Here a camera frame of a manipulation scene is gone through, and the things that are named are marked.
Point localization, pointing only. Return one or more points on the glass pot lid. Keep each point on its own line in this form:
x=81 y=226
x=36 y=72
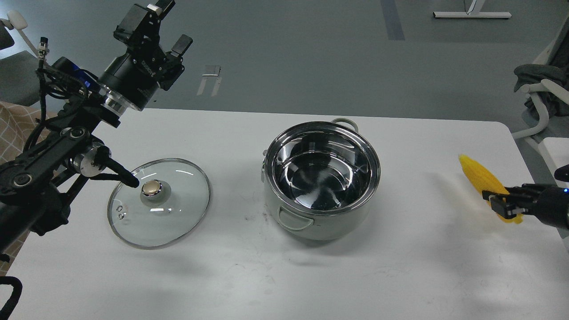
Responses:
x=172 y=199

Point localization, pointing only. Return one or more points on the yellow corn cob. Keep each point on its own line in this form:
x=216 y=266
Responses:
x=480 y=177

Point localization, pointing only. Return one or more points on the beige checkered cloth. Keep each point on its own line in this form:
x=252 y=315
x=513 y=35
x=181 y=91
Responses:
x=16 y=124

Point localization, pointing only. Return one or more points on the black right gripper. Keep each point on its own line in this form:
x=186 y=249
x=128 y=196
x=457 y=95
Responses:
x=548 y=203

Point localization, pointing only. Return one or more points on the grey white chair right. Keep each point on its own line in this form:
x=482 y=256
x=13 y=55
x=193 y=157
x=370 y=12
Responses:
x=545 y=83

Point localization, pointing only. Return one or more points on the pale green steel pot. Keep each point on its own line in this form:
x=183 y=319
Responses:
x=319 y=178

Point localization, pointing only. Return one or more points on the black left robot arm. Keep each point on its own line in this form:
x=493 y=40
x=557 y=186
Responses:
x=61 y=153

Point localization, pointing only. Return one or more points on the white desk leg base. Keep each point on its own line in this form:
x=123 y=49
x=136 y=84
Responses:
x=474 y=11

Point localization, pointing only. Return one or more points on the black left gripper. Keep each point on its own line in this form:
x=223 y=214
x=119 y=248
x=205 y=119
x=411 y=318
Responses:
x=145 y=67

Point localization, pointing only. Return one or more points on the grey office chair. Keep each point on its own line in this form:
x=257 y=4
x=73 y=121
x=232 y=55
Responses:
x=26 y=79

